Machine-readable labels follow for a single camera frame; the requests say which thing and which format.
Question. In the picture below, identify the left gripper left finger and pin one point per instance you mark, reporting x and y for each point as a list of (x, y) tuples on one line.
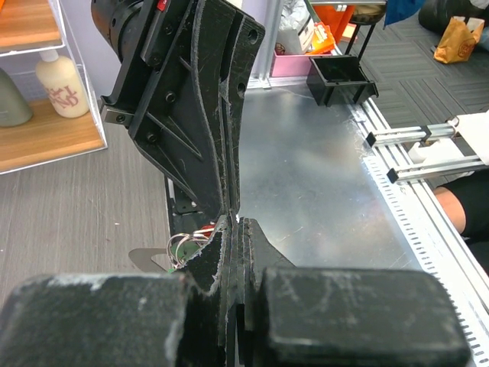
[(146, 319)]

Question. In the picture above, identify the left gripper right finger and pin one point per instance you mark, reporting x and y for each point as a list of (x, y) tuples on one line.
[(293, 316)]

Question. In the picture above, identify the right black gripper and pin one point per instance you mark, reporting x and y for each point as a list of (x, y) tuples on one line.
[(188, 63)]

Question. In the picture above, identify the keychain with keys and strap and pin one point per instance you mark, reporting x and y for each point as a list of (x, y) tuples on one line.
[(177, 251)]

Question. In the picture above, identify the small red key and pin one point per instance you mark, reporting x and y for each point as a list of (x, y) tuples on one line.
[(207, 230)]

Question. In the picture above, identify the pink storage bin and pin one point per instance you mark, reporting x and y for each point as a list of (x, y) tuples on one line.
[(290, 65)]

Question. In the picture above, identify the black plastic bin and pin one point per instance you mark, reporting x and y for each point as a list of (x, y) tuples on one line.
[(339, 79)]

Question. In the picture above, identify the cream lotion bottle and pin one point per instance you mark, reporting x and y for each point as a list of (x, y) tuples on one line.
[(59, 77)]

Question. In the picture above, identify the green soap bottle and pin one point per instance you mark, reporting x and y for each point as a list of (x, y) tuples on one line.
[(14, 108)]

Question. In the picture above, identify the person in black clothes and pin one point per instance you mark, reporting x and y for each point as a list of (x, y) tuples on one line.
[(465, 202)]

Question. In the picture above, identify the black garbage bag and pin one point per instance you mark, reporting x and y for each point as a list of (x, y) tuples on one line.
[(435, 15)]

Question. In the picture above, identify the yellow paper bag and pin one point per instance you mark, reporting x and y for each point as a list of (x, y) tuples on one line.
[(460, 38)]

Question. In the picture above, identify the white wire shelf rack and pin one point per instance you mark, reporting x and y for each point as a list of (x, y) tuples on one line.
[(27, 28)]

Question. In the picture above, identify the white slotted cable duct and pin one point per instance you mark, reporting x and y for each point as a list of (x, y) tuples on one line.
[(426, 246)]

